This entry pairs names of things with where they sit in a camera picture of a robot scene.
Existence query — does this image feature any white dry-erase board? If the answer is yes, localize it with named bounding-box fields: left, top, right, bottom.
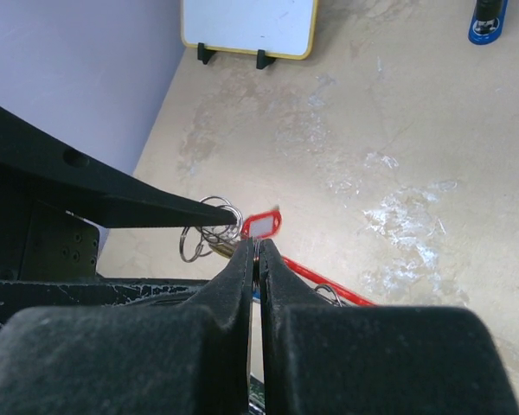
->
left=181, top=0, right=319, bottom=70

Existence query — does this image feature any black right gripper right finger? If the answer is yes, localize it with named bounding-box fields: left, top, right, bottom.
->
left=259, top=240, right=519, bottom=414

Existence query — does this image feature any red key tag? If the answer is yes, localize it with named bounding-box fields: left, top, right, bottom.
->
left=240, top=209, right=282, bottom=239

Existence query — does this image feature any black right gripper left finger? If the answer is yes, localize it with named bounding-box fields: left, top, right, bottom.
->
left=0, top=241, right=254, bottom=414

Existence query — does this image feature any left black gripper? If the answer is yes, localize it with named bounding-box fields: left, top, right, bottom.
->
left=0, top=107, right=236, bottom=281

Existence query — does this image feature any red-handled metal key organizer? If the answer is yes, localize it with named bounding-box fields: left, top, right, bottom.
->
left=282, top=256, right=375, bottom=306

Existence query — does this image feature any left end split ring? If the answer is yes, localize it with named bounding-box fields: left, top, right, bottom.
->
left=198, top=195, right=244, bottom=239

